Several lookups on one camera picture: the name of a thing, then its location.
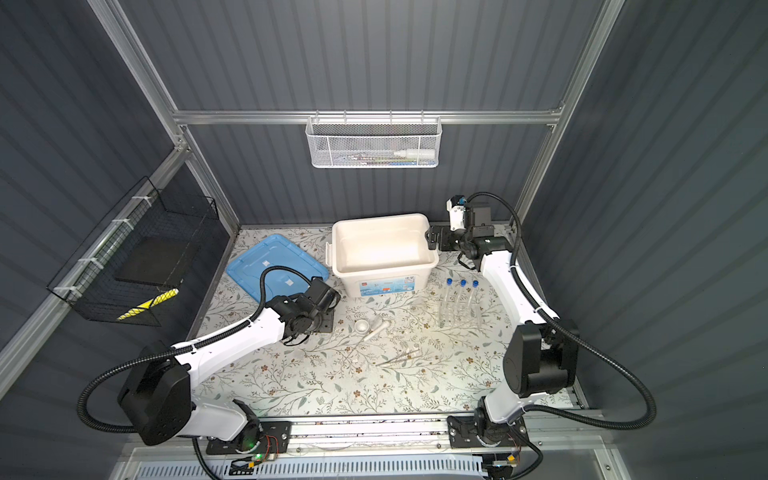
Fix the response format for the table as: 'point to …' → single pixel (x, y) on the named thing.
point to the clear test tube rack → (454, 321)
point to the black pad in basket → (159, 261)
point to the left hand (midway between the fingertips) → (324, 318)
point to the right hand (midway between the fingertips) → (445, 234)
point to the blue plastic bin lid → (275, 250)
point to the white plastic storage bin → (382, 255)
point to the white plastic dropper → (381, 328)
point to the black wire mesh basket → (88, 282)
